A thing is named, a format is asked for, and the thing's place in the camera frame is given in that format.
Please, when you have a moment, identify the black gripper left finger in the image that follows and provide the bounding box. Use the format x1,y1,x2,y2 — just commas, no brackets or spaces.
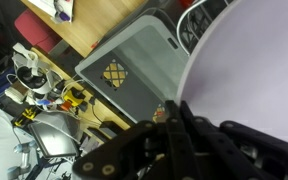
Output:
72,99,198,180

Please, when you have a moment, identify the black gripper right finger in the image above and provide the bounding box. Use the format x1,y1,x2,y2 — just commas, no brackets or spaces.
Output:
180,101,288,180

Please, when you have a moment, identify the pink plate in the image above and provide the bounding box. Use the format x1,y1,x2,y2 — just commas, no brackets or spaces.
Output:
175,0,288,149

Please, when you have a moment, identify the black power adapter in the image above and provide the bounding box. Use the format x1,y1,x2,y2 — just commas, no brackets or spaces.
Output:
98,120,119,138

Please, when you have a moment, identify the wooden desk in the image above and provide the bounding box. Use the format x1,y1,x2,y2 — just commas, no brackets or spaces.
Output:
30,46,133,141

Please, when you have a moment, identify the tilted grey bin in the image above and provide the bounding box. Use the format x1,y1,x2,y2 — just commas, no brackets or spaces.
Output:
28,120,81,160

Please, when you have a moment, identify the grey plastic bin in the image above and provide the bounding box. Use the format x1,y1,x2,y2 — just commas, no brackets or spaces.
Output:
74,14,190,129

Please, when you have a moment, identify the yellow black tool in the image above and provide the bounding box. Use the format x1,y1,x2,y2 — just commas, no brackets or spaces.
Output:
11,105,38,128

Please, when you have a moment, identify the pinkish red stool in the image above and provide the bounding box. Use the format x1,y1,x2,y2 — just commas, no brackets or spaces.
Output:
13,9,63,54

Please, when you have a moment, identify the steel wire dish rack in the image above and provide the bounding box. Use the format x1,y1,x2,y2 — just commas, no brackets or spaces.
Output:
155,0,242,56

